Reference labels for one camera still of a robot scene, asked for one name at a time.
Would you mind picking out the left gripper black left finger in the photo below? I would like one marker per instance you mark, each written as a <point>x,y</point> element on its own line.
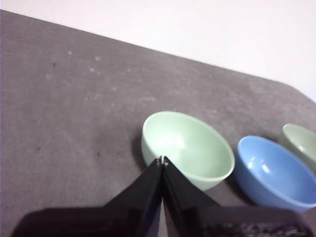
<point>128,212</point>

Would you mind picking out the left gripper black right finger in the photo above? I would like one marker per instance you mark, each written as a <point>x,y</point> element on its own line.
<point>197,214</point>

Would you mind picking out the green ribbed bowl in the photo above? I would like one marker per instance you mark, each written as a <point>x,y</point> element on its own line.
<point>187,148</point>
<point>302,143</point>

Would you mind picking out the blue ribbed bowl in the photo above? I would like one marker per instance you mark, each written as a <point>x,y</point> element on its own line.
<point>276,177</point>

